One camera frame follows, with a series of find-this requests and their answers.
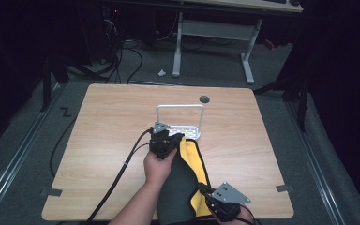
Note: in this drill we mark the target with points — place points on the white-legged wooden desk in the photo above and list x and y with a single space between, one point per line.
218 29

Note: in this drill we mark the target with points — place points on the crumpled white paper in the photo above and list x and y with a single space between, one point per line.
162 73

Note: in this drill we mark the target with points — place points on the grey cloth with yellow lining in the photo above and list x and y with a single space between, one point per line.
176 190

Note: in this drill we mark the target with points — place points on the small red object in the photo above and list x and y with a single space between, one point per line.
269 44

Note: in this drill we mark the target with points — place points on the black stand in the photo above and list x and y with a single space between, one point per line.
47 81
301 100

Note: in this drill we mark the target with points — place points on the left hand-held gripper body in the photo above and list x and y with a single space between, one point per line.
160 143

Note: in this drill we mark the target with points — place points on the metal floor rail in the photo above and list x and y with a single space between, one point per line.
315 162
15 159

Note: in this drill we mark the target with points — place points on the grey tape piece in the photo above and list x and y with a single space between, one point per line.
52 192
284 188

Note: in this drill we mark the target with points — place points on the person's left hand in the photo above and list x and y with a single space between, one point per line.
157 170

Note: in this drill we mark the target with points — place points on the person's right hand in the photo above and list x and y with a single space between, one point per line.
246 218

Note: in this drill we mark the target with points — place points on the round black table grommet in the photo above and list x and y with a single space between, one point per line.
204 99

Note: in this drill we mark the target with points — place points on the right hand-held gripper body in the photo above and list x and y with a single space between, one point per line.
228 195

